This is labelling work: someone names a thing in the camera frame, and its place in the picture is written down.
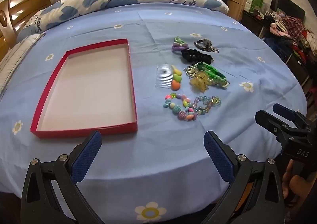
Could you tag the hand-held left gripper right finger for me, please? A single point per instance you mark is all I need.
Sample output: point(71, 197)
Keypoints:
point(219, 157)

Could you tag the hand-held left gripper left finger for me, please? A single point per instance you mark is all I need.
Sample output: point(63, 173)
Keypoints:
point(86, 157)

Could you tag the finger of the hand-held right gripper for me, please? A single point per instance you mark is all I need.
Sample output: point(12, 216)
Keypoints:
point(284, 111)
point(267, 120)

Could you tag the red shallow cardboard box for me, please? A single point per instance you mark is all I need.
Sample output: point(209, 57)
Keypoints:
point(94, 85)

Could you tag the yellow hair claw clip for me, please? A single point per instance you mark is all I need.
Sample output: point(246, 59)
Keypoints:
point(198, 84)

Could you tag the fruit shaped hair clip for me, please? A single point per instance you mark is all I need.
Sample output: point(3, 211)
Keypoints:
point(176, 82)

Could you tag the person's right hand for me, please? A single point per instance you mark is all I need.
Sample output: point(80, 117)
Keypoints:
point(297, 185)

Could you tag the pile of clothes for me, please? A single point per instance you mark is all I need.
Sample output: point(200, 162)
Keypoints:
point(294, 28)

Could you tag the silver filigree hair ornament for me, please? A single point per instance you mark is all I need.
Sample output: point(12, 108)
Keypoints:
point(191, 71)

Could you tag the dark cabinet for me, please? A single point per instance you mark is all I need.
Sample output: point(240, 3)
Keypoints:
point(252, 23)

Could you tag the black scrunchie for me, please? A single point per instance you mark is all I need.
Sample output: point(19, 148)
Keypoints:
point(195, 56)

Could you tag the clear plastic hair comb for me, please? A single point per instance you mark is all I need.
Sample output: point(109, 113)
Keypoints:
point(162, 76)

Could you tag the black screen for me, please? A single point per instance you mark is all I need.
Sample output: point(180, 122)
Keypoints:
point(279, 1)

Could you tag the green bag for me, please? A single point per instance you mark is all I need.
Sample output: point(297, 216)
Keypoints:
point(257, 1)

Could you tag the white striped pillow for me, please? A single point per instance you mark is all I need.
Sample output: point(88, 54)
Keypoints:
point(14, 60)

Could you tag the wooden headboard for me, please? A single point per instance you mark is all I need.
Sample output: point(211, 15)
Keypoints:
point(24, 3)

